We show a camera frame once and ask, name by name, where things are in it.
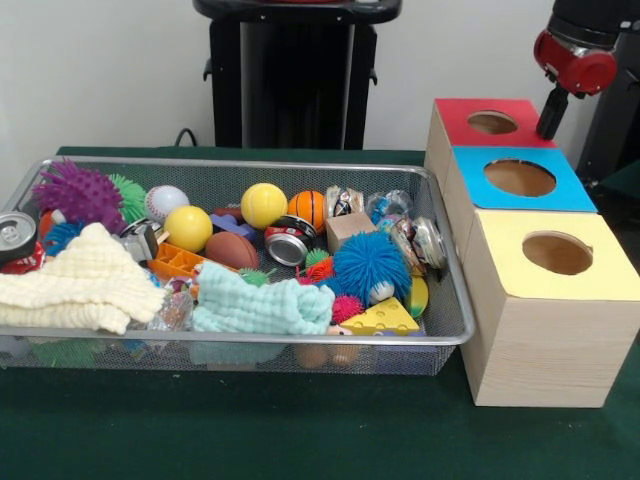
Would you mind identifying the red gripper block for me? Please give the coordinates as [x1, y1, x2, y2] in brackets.
[533, 29, 619, 140]

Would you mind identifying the shallow metal mesh bin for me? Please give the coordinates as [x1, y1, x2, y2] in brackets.
[0, 155, 475, 377]

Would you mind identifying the green cloth side table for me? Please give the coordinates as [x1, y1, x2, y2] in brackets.
[597, 159, 640, 201]

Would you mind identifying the blue spiky rubber ball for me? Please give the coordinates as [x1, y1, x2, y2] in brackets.
[332, 230, 412, 306]

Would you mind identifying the orange mini basketball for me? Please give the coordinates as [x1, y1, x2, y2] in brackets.
[288, 190, 327, 234]

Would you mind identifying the yellow cheese wedge toy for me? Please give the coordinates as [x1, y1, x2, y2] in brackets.
[339, 296, 422, 337]

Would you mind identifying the yellow ball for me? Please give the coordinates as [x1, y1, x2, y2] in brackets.
[240, 182, 289, 230]
[163, 204, 214, 253]

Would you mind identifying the brown mini football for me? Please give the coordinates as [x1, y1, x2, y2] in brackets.
[203, 231, 260, 271]

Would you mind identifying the mint knitted cloth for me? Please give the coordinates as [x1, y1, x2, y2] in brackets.
[191, 262, 335, 335]

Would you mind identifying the white mini baseball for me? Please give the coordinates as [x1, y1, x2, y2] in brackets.
[144, 185, 190, 224]

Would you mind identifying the dark green table cloth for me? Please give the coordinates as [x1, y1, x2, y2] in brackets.
[0, 145, 640, 480]

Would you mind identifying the purple spiky monster toy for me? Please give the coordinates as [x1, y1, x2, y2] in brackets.
[32, 159, 126, 236]

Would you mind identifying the cream knitted cloth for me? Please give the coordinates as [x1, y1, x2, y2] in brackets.
[0, 222, 166, 336]

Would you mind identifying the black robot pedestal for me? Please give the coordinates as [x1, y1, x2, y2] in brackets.
[192, 0, 404, 150]

